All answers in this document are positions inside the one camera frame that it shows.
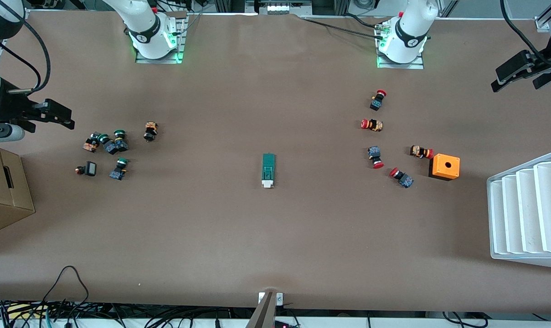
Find green push button blue block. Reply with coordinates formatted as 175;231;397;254
113;129;129;153
109;157;130;181
98;133;118;155

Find tangled black cables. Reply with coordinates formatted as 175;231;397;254
0;298;257;328

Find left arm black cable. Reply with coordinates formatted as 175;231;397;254
500;0;551;70

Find looped black cable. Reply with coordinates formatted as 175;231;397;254
42;266;90;305

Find black square button red tail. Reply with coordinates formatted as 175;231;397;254
75;161;98;177

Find orange box with hole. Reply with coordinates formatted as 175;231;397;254
429;154;461;181

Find green load switch white handle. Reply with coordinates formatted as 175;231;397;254
262;153;276;189

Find yellow object under cables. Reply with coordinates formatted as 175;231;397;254
6;304;43;319

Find aluminium camera post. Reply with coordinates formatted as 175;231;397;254
246;292;276;328

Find white ribbed tray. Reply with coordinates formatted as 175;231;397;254
487;152;551;270

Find aluminium frame profile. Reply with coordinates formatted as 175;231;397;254
534;0;551;32

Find brown cardboard box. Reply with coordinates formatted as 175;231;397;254
0;142;36;237

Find thin black table cable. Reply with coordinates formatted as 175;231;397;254
300;16;387;37

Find red push button blue block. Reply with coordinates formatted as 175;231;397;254
389;167;414;189
370;89;387;111
367;146;385;169

